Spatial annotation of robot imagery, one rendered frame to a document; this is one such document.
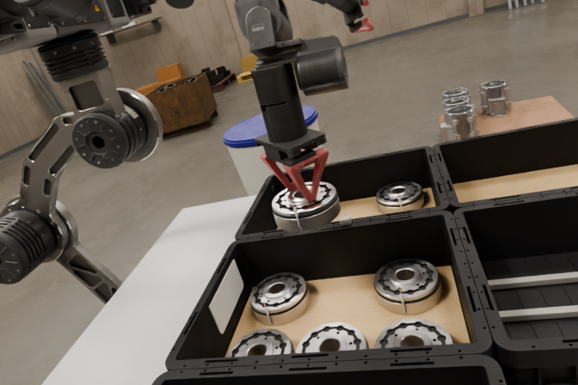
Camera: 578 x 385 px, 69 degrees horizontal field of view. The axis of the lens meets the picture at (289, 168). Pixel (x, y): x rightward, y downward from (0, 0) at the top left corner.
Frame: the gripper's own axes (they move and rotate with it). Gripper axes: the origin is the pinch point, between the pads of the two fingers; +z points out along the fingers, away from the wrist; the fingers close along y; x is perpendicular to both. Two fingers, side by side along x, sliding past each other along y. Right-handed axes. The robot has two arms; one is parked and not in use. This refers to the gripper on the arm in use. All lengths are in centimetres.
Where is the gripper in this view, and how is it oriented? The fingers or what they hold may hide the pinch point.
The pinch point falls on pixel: (302, 191)
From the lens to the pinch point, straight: 64.9
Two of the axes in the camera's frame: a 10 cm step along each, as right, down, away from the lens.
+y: -5.1, -2.1, 8.3
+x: -8.3, 3.8, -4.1
